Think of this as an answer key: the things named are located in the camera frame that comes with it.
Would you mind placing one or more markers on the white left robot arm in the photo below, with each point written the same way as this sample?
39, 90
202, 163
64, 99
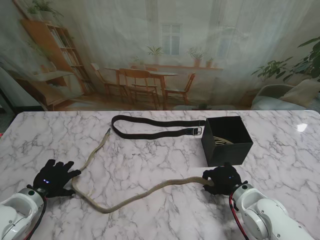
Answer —
20, 215

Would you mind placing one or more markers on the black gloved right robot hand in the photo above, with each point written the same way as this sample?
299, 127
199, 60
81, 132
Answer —
223, 181

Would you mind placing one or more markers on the beige braided belt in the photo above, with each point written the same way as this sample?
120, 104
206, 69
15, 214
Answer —
140, 195
221, 140

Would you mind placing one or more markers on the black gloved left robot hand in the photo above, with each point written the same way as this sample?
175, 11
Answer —
55, 178

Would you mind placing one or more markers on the dark brown braided belt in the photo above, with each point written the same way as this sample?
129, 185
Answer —
150, 136

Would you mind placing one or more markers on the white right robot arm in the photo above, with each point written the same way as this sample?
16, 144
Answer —
265, 215

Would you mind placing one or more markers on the black belt storage box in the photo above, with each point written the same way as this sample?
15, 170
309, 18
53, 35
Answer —
225, 152

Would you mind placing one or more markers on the printed room scene backdrop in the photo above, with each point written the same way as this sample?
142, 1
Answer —
160, 50

